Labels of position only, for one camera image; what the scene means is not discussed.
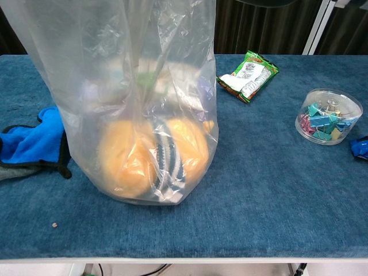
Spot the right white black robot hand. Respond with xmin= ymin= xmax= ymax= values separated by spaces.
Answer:
xmin=234 ymin=0 xmax=300 ymax=9

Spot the small green printed carton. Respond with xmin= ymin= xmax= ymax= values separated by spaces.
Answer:
xmin=133 ymin=57 xmax=208 ymax=116

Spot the clear plastic bag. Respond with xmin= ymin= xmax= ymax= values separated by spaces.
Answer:
xmin=0 ymin=0 xmax=220 ymax=206

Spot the blue white striped sock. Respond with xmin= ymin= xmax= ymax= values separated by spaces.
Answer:
xmin=148 ymin=117 xmax=187 ymax=204

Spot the orange plush toy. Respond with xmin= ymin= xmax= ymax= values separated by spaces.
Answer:
xmin=97 ymin=116 xmax=216 ymax=200

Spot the black curtain panel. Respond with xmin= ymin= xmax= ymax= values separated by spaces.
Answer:
xmin=0 ymin=17 xmax=29 ymax=55
xmin=315 ymin=0 xmax=368 ymax=55
xmin=214 ymin=0 xmax=323 ymax=55

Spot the green white snack packet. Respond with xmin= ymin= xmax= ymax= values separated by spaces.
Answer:
xmin=216 ymin=50 xmax=280 ymax=104

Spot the clear tub of binder clips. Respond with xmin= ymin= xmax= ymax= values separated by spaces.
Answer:
xmin=294 ymin=87 xmax=364 ymax=146

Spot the blue foil packet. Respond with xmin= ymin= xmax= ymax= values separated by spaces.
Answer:
xmin=348 ymin=137 xmax=368 ymax=160

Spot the blue felt table cover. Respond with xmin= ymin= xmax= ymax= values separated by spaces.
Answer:
xmin=0 ymin=53 xmax=368 ymax=261

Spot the blue grey cleaning mitt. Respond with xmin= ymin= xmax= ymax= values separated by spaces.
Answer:
xmin=0 ymin=106 xmax=72 ymax=182

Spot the white frame post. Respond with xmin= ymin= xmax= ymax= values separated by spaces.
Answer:
xmin=301 ymin=0 xmax=351 ymax=55

